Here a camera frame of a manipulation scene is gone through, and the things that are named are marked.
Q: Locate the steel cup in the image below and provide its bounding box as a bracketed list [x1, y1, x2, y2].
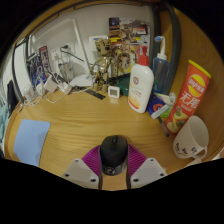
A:
[59, 61, 74, 83]

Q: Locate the white red-capped lotion bottle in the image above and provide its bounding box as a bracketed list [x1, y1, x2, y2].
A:
[127, 45, 155, 114]

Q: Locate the large white power adapter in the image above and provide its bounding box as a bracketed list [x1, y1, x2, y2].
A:
[43, 74, 59, 94]

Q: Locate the black power cable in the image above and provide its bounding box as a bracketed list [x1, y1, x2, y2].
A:
[61, 46, 85, 63]

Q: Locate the small white desk clock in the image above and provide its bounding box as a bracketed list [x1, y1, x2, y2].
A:
[107, 85, 120, 99]

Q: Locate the black bag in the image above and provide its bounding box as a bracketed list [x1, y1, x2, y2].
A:
[6, 79, 18, 116]

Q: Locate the white wall socket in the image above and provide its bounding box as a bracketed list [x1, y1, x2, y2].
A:
[61, 41, 76, 56]
[50, 48, 62, 63]

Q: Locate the wooden robot figurine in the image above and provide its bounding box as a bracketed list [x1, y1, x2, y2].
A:
[89, 37, 118, 93]

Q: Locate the blue and white small box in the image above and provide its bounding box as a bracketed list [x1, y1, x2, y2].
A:
[146, 94, 174, 119]

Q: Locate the orange chips can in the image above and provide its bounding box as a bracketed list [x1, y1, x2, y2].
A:
[164, 59, 212, 135]

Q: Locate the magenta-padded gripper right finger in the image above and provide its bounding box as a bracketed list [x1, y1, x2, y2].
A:
[125, 143, 168, 190]

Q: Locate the blue model kit box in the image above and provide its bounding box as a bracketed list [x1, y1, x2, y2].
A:
[26, 45, 51, 89]

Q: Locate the colourful printed box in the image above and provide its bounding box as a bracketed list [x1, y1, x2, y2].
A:
[108, 17, 151, 48]

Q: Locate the black computer mouse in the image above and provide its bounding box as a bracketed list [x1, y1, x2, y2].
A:
[99, 134, 129, 176]

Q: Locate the white power strip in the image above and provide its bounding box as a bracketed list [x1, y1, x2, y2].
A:
[58, 81, 73, 96]

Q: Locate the clear plastic jar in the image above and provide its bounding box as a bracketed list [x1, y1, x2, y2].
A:
[23, 84, 36, 101]

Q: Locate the light blue mouse pad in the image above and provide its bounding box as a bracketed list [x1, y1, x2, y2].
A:
[13, 118, 52, 168]

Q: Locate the clear spray bottle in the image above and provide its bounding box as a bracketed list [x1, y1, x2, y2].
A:
[152, 35, 170, 95]

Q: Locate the teal cloth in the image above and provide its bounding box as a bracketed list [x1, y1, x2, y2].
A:
[0, 103, 11, 154]

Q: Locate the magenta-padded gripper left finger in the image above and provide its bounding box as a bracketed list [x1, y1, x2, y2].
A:
[61, 143, 104, 190]

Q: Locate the small white charger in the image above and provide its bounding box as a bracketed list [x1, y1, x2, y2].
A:
[35, 81, 46, 96]

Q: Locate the white mug with face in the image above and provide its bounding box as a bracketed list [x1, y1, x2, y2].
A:
[172, 115, 210, 160]

